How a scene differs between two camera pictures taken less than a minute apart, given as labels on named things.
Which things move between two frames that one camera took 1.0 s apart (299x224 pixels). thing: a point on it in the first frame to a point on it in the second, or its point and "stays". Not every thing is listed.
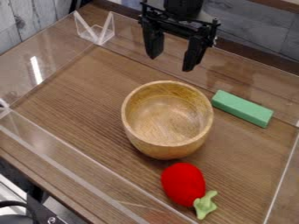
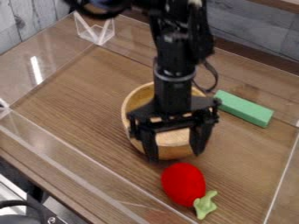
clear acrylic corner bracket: x=96 y=33 stays
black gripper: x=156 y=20 to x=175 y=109
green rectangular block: x=240 y=108 stays
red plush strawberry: x=183 y=184 stays
